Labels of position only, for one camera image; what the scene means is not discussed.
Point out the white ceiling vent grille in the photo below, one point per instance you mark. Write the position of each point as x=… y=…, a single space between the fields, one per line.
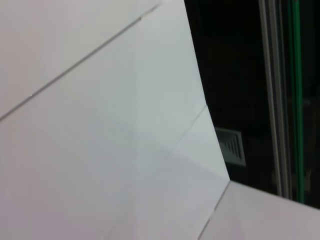
x=232 y=147

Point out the green vertical strip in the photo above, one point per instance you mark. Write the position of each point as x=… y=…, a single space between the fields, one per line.
x=296 y=75

